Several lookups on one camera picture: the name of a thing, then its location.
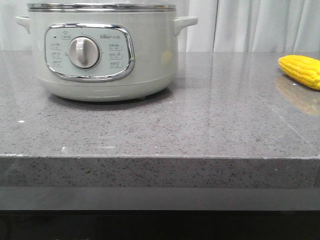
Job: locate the glass pot lid steel rim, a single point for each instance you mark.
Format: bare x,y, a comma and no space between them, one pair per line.
112,7

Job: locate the yellow corn cob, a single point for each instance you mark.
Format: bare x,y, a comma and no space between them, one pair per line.
304,69

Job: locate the pale green electric cooking pot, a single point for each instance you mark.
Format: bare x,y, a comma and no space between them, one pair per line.
105,56

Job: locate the white pleated curtain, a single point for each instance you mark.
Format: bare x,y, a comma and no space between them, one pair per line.
250,26

